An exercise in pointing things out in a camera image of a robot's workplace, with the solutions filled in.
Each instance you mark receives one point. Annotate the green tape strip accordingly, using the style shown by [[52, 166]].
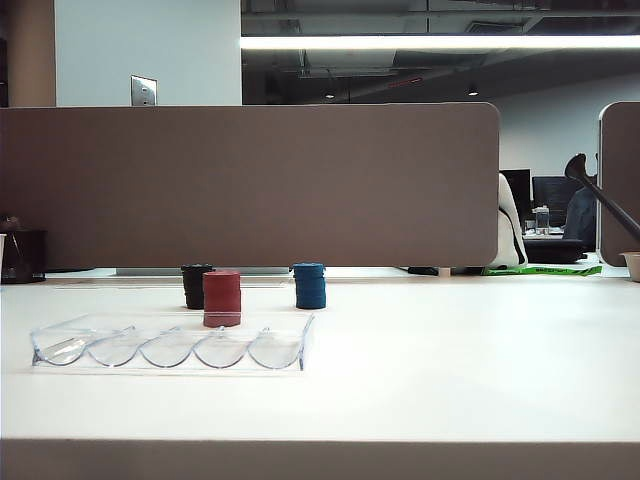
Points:
[[546, 270]]

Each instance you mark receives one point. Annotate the clear water bottle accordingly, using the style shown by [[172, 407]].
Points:
[[542, 220]]

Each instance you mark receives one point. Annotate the blue poker chip stack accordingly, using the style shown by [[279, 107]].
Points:
[[310, 287]]

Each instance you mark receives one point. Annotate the metal wall switch plate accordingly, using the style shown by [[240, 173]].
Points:
[[144, 91]]

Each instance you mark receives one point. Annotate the black computer monitor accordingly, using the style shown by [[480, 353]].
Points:
[[551, 192], [518, 192]]

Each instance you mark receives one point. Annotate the seated person blue shirt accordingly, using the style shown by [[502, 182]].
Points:
[[581, 217]]

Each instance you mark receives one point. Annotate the black poker chip stack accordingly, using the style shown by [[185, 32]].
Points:
[[194, 290]]

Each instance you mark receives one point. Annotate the brown front panel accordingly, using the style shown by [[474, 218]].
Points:
[[320, 461]]

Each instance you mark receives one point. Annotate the narrow brown desk partition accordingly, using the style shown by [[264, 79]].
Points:
[[622, 165]]

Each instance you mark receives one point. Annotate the red poker chip stack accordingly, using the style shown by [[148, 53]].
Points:
[[222, 292]]

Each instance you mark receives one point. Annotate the beige bowl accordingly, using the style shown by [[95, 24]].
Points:
[[632, 266]]

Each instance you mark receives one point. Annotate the dark background desk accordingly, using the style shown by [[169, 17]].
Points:
[[556, 250]]

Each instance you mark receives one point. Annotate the small white partition foot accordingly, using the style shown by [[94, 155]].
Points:
[[445, 272]]

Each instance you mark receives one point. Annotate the clear plastic chip tray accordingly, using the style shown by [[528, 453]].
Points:
[[167, 362]]

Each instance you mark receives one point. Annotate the long ceiling light strip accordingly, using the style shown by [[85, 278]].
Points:
[[425, 42]]

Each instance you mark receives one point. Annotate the large brown desk partition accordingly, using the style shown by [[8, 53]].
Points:
[[250, 185]]

